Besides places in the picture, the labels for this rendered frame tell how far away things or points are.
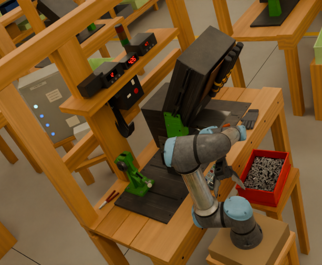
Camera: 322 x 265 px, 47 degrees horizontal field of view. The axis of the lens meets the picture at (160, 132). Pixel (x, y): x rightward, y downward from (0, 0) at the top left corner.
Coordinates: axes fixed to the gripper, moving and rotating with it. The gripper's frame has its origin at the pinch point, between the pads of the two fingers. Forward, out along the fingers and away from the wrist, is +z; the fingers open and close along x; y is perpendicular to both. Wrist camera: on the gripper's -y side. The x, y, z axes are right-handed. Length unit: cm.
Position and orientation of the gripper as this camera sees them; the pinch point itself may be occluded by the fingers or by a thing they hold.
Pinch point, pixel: (230, 194)
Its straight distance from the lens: 190.5
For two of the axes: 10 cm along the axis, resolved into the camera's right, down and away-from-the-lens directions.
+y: 3.9, 0.8, 9.2
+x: -8.8, 3.3, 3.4
